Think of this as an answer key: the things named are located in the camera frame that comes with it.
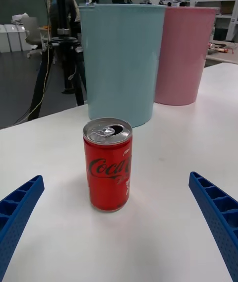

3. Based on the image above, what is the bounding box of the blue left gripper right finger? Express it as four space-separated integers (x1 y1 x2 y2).
188 171 238 282

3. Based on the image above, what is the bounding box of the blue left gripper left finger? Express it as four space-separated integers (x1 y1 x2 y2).
0 175 45 282

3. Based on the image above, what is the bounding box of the red drink can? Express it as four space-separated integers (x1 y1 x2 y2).
82 117 133 213

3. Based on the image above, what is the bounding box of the pale work table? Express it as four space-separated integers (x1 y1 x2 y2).
205 40 238 65

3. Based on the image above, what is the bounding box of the pink plastic bin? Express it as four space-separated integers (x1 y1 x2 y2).
154 6 220 106

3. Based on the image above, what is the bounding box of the white box-shaped floor bin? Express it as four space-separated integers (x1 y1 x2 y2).
4 24 22 52
0 24 11 54
16 25 32 52

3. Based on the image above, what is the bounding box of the pale blue plastic bin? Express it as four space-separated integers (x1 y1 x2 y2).
78 3 167 128

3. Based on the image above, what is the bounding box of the white office chair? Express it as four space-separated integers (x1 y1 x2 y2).
21 16 50 58

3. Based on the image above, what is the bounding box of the black tripod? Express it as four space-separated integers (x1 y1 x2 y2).
27 0 87 121

